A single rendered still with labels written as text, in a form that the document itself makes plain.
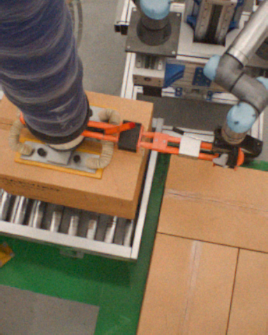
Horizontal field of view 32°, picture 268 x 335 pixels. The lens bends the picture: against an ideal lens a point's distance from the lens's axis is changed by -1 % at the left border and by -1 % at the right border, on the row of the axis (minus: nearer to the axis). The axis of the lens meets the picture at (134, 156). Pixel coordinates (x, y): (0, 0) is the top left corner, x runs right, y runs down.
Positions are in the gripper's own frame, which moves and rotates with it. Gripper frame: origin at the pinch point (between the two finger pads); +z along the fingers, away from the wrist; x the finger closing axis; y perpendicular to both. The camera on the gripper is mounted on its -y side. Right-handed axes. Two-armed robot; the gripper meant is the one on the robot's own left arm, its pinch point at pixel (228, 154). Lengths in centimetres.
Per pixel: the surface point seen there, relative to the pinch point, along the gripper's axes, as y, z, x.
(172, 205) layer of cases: 14, 67, 7
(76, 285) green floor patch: 58, 121, 52
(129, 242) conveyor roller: 31, 67, 29
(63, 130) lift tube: 54, -19, 9
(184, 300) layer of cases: 0, 67, 50
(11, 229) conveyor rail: 86, 62, 35
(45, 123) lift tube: 59, -24, 10
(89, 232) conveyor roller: 50, 66, 28
